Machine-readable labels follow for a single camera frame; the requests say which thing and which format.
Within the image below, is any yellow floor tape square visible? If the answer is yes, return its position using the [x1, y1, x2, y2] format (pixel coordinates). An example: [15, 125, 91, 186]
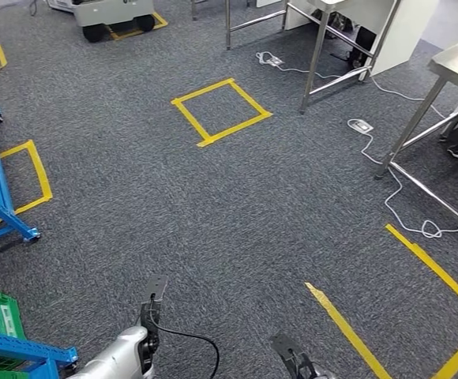
[305, 223, 458, 379]

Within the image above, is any white wheeled cart robot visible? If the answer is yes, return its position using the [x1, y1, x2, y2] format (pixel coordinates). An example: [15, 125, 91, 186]
[70, 0, 157, 44]

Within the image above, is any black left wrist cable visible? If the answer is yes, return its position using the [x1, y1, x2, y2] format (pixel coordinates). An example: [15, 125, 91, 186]
[149, 298, 221, 379]

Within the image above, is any white floor cable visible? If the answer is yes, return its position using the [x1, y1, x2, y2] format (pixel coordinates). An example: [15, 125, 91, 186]
[346, 118, 458, 241]
[255, 51, 448, 119]

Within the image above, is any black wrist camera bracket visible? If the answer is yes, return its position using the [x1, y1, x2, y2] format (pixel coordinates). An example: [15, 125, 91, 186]
[270, 332, 323, 379]

